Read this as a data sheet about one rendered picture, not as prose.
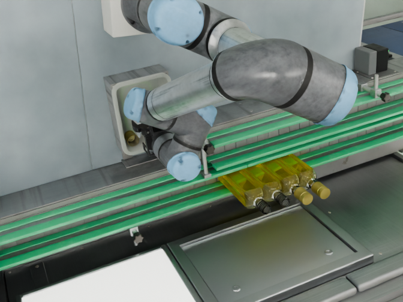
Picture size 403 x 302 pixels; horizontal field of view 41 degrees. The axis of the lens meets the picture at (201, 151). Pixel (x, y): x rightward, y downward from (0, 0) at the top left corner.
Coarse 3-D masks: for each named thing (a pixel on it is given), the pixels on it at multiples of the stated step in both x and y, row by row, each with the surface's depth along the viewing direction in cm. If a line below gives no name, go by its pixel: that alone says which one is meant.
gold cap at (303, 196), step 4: (300, 188) 149; (296, 192) 148; (300, 192) 147; (304, 192) 147; (308, 192) 147; (296, 196) 148; (300, 196) 147; (304, 196) 146; (308, 196) 146; (300, 200) 147; (304, 200) 146; (308, 200) 146
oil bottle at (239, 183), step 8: (224, 176) 160; (232, 176) 157; (240, 176) 156; (248, 176) 156; (224, 184) 162; (232, 184) 156; (240, 184) 152; (248, 184) 152; (256, 184) 151; (232, 192) 158; (240, 192) 151; (248, 192) 148; (256, 192) 148; (240, 200) 153; (248, 200) 148; (248, 208) 150
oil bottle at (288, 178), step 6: (264, 162) 161; (270, 162) 161; (276, 162) 161; (270, 168) 158; (276, 168) 157; (282, 168) 157; (288, 168) 157; (276, 174) 155; (282, 174) 154; (288, 174) 154; (294, 174) 153; (282, 180) 152; (288, 180) 151; (294, 180) 152; (282, 186) 152; (288, 186) 151; (282, 192) 153; (288, 192) 152
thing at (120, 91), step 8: (128, 80) 147; (136, 80) 147; (144, 80) 148; (152, 80) 157; (160, 80) 156; (168, 80) 151; (120, 88) 154; (128, 88) 155; (144, 88) 157; (152, 88) 158; (112, 96) 146; (120, 96) 155; (120, 104) 156; (120, 112) 157; (120, 120) 150; (128, 120) 159; (120, 128) 151; (128, 128) 160; (120, 136) 152; (128, 144) 159; (128, 152) 155; (136, 152) 156
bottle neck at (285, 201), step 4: (276, 192) 149; (280, 192) 149; (272, 196) 150; (276, 196) 148; (280, 196) 147; (284, 196) 147; (276, 200) 148; (280, 200) 146; (284, 200) 148; (288, 200) 146; (280, 204) 147; (284, 204) 147; (288, 204) 147
